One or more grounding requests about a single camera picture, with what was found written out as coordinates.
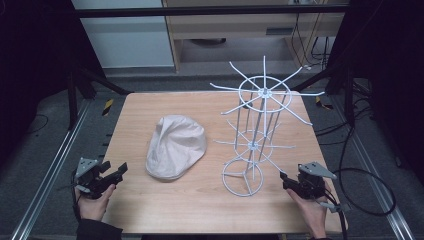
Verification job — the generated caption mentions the white cabinet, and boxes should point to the white cabinet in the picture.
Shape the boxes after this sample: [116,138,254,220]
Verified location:
[71,0,176,70]

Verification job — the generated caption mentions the person's left hand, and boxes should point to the person's left hand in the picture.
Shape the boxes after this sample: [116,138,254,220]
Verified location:
[77,183,117,222]

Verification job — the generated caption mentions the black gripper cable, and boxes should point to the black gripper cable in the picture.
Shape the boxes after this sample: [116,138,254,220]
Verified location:
[318,167,398,240]
[71,169,83,223]

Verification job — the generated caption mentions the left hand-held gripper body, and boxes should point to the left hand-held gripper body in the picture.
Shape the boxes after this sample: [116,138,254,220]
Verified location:
[74,157,117,200]

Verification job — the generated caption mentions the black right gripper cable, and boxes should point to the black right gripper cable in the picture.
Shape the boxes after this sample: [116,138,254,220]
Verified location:
[318,167,398,240]

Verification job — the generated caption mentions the grey cable plug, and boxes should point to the grey cable plug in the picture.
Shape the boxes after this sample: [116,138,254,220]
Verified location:
[320,200,352,215]

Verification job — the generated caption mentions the black floor cable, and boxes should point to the black floor cable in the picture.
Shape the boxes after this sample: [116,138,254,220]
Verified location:
[314,79,374,146]
[25,113,50,135]

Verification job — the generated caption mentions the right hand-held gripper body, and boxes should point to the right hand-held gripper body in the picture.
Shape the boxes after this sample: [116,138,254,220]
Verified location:
[293,161,338,201]

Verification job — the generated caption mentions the person's right hand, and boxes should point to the person's right hand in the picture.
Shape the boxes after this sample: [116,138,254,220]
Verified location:
[285,186,330,240]

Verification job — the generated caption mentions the white wire hat rack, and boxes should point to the white wire hat rack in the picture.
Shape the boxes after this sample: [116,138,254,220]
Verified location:
[209,54,326,198]

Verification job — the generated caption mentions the black metal stand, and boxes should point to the black metal stand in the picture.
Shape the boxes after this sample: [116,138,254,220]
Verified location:
[292,61,357,128]
[65,61,134,132]

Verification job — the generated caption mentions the beige cap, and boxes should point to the beige cap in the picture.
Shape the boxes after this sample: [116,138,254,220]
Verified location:
[145,114,208,182]

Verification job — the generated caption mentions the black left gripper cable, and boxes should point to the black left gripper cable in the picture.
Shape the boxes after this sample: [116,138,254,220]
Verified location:
[71,169,83,223]

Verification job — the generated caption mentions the black horizontal frame bar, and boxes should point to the black horizontal frame bar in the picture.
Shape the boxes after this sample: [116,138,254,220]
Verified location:
[74,4,350,18]

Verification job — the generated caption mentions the black cables under desk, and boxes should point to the black cables under desk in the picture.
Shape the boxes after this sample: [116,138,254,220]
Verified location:
[290,13,332,72]

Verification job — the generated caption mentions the aluminium floor rail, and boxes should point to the aluminium floor rail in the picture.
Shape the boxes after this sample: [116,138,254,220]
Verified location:
[331,96,416,240]
[9,99,93,240]

